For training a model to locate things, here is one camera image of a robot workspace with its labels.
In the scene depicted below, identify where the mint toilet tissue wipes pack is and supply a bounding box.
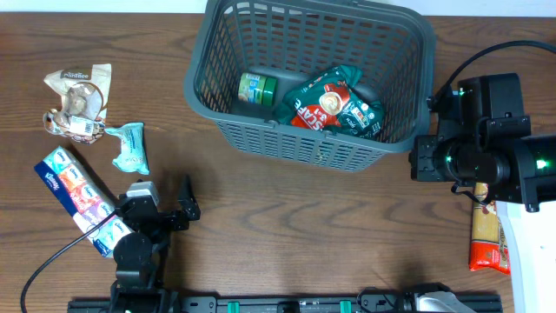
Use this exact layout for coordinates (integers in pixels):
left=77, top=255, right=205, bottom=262
left=105, top=123, right=149, bottom=176

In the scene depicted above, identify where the orange spaghetti packet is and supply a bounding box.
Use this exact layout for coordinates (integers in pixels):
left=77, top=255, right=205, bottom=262
left=468, top=202, right=511, bottom=275

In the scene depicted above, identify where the beige mushroom snack pouch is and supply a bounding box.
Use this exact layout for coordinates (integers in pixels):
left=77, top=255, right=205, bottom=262
left=43, top=63, right=112, bottom=144

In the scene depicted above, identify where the blue Kleenex tissue multipack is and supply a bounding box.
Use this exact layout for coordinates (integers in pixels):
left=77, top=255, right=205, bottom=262
left=34, top=146, right=131, bottom=258

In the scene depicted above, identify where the green red coffee sachet bag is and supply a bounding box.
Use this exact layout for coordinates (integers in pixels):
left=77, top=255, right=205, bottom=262
left=273, top=65, right=384, bottom=139

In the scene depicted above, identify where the grey plastic slotted basket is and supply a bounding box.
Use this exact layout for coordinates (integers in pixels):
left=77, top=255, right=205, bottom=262
left=183, top=0, right=435, bottom=171

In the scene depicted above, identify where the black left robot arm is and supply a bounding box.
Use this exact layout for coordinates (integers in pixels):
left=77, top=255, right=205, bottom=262
left=108, top=176, right=201, bottom=313

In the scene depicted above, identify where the green lidded spice jar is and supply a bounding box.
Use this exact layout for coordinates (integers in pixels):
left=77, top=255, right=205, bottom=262
left=237, top=72, right=277, bottom=106

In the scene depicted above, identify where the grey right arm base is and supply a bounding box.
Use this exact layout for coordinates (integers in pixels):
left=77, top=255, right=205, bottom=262
left=396, top=283, right=480, bottom=312

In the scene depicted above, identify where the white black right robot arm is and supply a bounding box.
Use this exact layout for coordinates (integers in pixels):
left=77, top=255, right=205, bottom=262
left=409, top=73, right=555, bottom=312

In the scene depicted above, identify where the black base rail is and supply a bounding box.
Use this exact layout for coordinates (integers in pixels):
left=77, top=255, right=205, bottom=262
left=67, top=294, right=504, bottom=313

